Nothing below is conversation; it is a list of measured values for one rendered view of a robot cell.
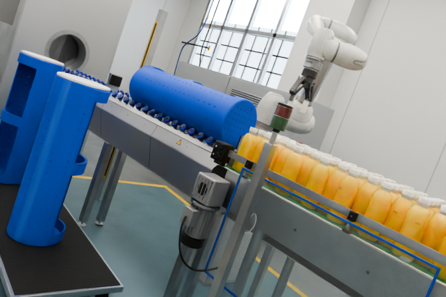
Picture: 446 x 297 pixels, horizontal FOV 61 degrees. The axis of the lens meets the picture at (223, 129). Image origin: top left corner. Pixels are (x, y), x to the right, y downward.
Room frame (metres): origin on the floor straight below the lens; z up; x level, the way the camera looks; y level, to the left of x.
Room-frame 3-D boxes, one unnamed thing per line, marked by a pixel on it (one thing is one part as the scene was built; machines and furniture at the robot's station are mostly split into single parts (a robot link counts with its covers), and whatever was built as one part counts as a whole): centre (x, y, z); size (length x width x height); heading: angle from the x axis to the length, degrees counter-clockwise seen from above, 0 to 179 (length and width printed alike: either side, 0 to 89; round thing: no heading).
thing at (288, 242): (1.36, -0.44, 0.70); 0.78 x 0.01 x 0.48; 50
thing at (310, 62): (1.89, -0.31, 1.50); 0.09 x 0.09 x 0.06
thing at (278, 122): (1.45, -0.19, 1.18); 0.06 x 0.06 x 0.05
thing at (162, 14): (3.19, 0.80, 0.85); 0.06 x 0.06 x 1.70; 50
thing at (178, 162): (2.65, 0.67, 0.79); 2.17 x 0.29 x 0.34; 50
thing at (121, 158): (2.70, 0.63, 0.31); 0.06 x 0.06 x 0.63; 50
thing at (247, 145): (1.79, -0.14, 1.00); 0.07 x 0.07 x 0.19
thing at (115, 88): (2.83, 0.89, 1.00); 0.10 x 0.04 x 0.15; 140
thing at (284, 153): (1.69, -0.31, 1.00); 0.07 x 0.07 x 0.19
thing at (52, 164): (1.99, 0.77, 0.59); 0.28 x 0.28 x 0.88
